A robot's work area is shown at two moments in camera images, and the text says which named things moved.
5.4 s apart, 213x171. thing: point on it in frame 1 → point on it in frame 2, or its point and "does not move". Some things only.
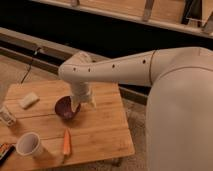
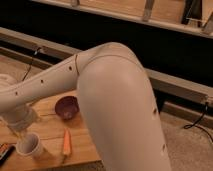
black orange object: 6,149 does not move
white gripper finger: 93,101 → 22,134
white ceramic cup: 29,144 does not move
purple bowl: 64,108 does not move
